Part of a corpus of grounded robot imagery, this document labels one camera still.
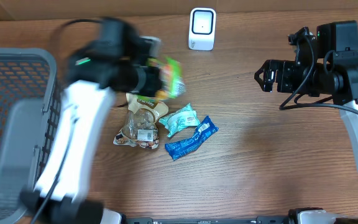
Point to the blue snack wrapper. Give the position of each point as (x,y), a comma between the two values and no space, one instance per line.
(202,132)

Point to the grey plastic shopping basket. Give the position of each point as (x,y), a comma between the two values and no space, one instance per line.
(29,116)

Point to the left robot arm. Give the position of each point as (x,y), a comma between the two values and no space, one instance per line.
(117,61)

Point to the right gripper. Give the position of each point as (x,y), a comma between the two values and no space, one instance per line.
(283,68)

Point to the teal white snack packet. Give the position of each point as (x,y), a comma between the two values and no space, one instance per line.
(179,120)

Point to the beige cookie snack bag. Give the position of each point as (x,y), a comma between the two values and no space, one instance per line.
(140,128)

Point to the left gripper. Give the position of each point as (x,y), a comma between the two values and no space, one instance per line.
(153,82)

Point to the green Haribo candy bag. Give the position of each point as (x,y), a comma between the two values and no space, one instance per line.
(171,77)

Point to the white barcode scanner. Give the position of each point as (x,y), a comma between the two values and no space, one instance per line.
(202,29)

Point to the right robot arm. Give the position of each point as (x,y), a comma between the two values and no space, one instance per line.
(324,74)

